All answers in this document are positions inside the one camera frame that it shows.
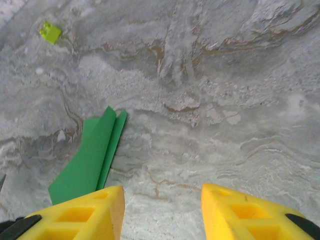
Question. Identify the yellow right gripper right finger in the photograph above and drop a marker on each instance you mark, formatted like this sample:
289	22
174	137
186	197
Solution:
250	220

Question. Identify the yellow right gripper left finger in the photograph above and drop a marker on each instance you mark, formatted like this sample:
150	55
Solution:
75	220

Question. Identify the green paper sheet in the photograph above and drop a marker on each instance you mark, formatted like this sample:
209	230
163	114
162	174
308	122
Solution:
85	160

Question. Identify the lime green toy brick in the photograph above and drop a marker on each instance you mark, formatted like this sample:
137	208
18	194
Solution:
50	33

